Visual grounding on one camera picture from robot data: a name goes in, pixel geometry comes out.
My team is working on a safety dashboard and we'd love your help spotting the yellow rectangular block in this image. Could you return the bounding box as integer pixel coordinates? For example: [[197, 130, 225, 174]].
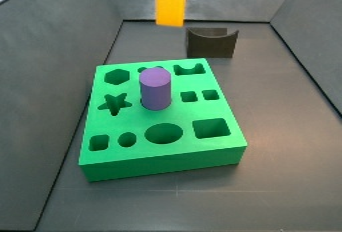
[[154, 0, 190, 28]]

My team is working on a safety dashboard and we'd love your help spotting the green shape sorter board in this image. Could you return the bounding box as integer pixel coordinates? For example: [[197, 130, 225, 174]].
[[79, 58, 247, 181]]

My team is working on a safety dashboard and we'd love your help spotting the black curved fixture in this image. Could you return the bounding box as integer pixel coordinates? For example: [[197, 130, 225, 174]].
[[186, 27, 239, 58]]

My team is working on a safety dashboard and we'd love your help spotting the purple cylinder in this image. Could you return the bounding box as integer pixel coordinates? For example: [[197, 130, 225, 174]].
[[139, 67, 171, 111]]

